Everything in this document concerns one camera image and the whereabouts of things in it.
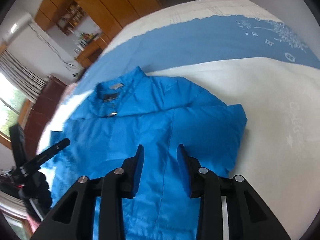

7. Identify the blue puffer jacket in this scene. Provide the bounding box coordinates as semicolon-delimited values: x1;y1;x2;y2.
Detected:
45;68;247;239

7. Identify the dark red wooden headboard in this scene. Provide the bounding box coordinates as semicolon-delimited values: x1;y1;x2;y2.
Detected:
24;76;66;160

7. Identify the white and blue bed blanket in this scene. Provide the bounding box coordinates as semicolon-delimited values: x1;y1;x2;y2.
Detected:
39;0;319;239

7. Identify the wooden desk with items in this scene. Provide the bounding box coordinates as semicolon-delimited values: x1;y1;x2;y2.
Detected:
75;32;110;68

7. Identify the window with striped curtain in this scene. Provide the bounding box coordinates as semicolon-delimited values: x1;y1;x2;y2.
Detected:
1;50;46;140

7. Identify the white air conditioner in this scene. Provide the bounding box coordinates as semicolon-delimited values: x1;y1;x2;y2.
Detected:
3;13;33;45

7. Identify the black camera on mount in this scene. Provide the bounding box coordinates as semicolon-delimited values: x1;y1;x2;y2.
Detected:
1;124;71;220

